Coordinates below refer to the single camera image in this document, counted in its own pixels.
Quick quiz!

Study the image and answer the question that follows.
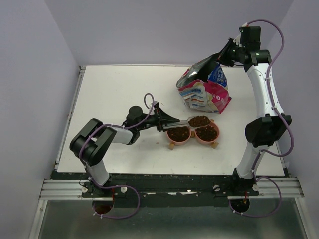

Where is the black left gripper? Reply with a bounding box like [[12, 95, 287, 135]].
[[136, 107, 180, 132]]

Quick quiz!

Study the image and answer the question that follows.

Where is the clear plastic scoop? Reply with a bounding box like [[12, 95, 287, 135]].
[[161, 115, 212, 131]]

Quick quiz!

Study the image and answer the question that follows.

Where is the pet food bag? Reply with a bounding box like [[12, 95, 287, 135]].
[[176, 53, 232, 114]]

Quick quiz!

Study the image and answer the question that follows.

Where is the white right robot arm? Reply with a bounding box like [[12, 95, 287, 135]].
[[217, 25, 292, 195]]

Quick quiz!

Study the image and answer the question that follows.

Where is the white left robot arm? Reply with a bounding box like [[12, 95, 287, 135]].
[[69, 103, 186, 197]]

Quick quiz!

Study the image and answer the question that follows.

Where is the pink left pet bowl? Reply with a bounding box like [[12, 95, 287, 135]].
[[166, 126, 192, 146]]

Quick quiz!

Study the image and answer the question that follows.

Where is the pink pet bowl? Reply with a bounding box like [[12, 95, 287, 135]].
[[194, 122, 220, 145], [166, 126, 192, 146]]

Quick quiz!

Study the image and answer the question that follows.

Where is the brown pet food kibble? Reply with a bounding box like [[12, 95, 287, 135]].
[[167, 115, 218, 142]]

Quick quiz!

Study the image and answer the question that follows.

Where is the pink right pet bowl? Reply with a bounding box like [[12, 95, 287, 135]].
[[194, 122, 220, 145]]

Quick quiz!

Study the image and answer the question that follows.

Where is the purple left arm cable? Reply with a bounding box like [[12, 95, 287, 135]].
[[79, 93, 141, 220]]

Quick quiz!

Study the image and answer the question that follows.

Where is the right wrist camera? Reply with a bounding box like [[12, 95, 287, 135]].
[[233, 22, 249, 47]]

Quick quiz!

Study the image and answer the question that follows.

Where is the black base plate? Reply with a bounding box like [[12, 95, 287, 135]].
[[51, 172, 259, 208]]

